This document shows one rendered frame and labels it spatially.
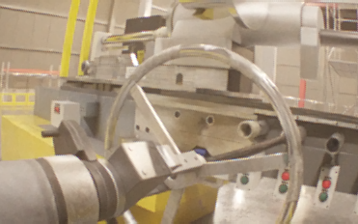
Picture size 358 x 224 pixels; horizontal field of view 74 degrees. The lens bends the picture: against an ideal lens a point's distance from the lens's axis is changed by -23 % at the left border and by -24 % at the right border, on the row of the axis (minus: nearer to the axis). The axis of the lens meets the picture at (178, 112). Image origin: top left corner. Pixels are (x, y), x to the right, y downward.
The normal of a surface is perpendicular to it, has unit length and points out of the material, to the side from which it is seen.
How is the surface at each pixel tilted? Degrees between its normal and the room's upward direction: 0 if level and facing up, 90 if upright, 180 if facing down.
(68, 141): 90
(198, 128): 90
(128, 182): 90
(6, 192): 50
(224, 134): 90
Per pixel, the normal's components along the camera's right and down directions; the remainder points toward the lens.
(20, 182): 0.60, -0.65
